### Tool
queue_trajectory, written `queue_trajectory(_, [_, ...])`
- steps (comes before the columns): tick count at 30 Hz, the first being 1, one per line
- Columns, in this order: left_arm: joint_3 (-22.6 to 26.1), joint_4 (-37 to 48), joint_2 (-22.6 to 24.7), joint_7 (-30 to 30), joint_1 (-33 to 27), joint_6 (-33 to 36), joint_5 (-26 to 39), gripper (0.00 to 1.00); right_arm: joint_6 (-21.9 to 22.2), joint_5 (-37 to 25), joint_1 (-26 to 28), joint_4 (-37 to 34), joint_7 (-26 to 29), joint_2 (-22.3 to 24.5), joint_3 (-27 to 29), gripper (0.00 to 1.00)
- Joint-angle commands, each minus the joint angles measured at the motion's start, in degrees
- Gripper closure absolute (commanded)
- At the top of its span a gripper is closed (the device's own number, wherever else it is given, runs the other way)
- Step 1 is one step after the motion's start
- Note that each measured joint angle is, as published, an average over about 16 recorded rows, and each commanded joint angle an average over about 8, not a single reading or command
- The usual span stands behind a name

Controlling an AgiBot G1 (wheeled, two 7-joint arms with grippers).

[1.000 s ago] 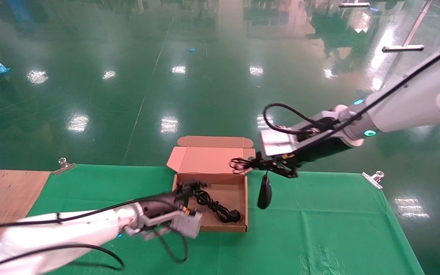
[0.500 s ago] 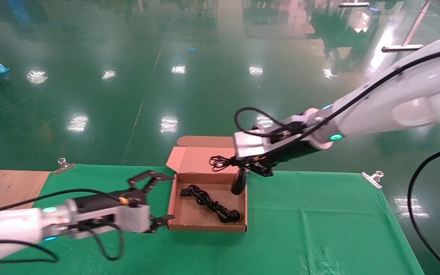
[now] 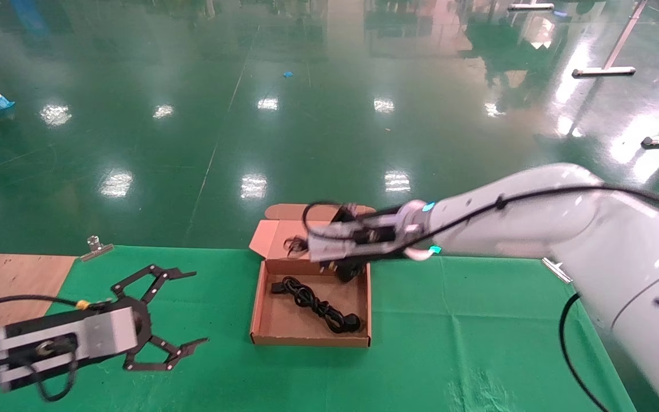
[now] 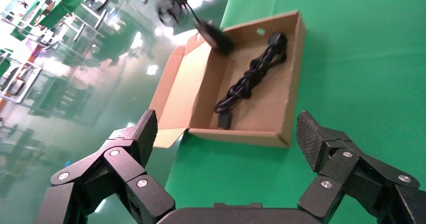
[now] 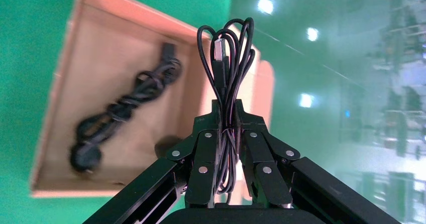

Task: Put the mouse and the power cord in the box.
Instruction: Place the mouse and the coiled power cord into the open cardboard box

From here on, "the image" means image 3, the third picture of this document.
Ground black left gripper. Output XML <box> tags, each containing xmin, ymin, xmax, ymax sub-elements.
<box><xmin>110</xmin><ymin>264</ymin><xmax>210</xmax><ymax>373</ymax></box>

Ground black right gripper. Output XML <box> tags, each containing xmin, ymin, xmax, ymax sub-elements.
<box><xmin>329</xmin><ymin>202</ymin><xmax>369</xmax><ymax>284</ymax></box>

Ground small black cable bundle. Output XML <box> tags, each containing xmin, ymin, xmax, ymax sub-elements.
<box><xmin>283</xmin><ymin>235</ymin><xmax>308</xmax><ymax>258</ymax></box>

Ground black power cord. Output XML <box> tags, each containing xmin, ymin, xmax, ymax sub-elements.
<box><xmin>271</xmin><ymin>276</ymin><xmax>363</xmax><ymax>335</ymax></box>

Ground open brown cardboard box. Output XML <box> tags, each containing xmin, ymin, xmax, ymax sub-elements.
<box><xmin>248</xmin><ymin>203</ymin><xmax>377</xmax><ymax>348</ymax></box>

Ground silver binder clip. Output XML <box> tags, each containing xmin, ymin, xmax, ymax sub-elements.
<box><xmin>80</xmin><ymin>236</ymin><xmax>114</xmax><ymax>263</ymax></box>
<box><xmin>541</xmin><ymin>257</ymin><xmax>573</xmax><ymax>285</ymax></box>

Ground green tablecloth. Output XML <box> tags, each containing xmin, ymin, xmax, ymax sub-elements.
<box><xmin>0</xmin><ymin>246</ymin><xmax>638</xmax><ymax>412</ymax></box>

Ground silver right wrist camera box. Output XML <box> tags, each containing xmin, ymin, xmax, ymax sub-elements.
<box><xmin>307</xmin><ymin>219</ymin><xmax>407</xmax><ymax>265</ymax></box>

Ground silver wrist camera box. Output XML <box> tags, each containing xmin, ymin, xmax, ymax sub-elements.
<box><xmin>307</xmin><ymin>219</ymin><xmax>407</xmax><ymax>265</ymax></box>
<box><xmin>0</xmin><ymin>307</ymin><xmax>139</xmax><ymax>391</ymax></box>

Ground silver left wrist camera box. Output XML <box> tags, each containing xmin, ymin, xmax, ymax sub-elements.
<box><xmin>0</xmin><ymin>307</ymin><xmax>139</xmax><ymax>391</ymax></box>

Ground black left wrist camera cable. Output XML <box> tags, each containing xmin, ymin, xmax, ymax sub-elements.
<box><xmin>0</xmin><ymin>294</ymin><xmax>107</xmax><ymax>402</ymax></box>

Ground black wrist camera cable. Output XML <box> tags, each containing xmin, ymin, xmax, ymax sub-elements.
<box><xmin>303</xmin><ymin>184</ymin><xmax>659</xmax><ymax>412</ymax></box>
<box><xmin>0</xmin><ymin>294</ymin><xmax>107</xmax><ymax>402</ymax></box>

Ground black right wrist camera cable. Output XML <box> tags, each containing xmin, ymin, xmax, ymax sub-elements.
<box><xmin>303</xmin><ymin>184</ymin><xmax>659</xmax><ymax>412</ymax></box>

